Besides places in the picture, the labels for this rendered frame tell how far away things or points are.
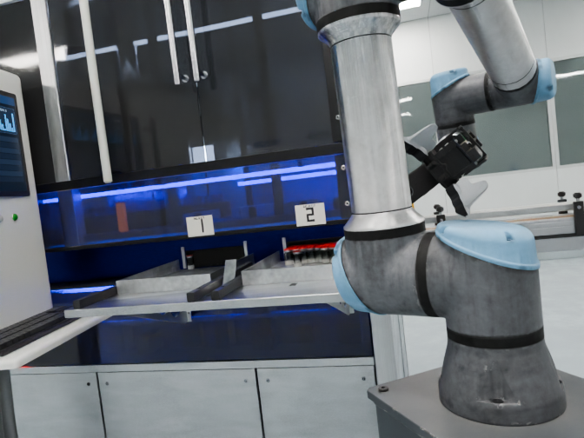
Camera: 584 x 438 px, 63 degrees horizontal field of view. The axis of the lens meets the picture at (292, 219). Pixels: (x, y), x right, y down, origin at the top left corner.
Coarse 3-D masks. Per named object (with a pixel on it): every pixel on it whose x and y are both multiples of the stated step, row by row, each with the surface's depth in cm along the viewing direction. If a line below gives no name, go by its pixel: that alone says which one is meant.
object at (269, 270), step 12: (276, 252) 143; (264, 264) 130; (276, 264) 140; (312, 264) 132; (324, 264) 108; (252, 276) 112; (264, 276) 112; (276, 276) 111; (288, 276) 110; (300, 276) 110; (312, 276) 109; (324, 276) 108
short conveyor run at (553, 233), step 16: (560, 192) 140; (576, 192) 128; (512, 208) 140; (528, 208) 133; (544, 208) 132; (560, 208) 132; (576, 208) 127; (528, 224) 131; (544, 224) 131; (560, 224) 130; (576, 224) 128; (544, 240) 131; (560, 240) 130; (576, 240) 129
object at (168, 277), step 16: (144, 272) 134; (160, 272) 142; (176, 272) 148; (192, 272) 144; (208, 272) 140; (128, 288) 120; (144, 288) 119; (160, 288) 118; (176, 288) 117; (192, 288) 116
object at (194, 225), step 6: (198, 216) 142; (204, 216) 142; (210, 216) 141; (192, 222) 143; (198, 222) 142; (204, 222) 142; (210, 222) 142; (192, 228) 143; (198, 228) 143; (204, 228) 142; (210, 228) 142; (192, 234) 143; (198, 234) 143; (204, 234) 142; (210, 234) 142
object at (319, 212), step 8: (296, 208) 135; (304, 208) 135; (320, 208) 134; (296, 216) 135; (304, 216) 135; (312, 216) 134; (320, 216) 134; (296, 224) 136; (304, 224) 135; (312, 224) 134
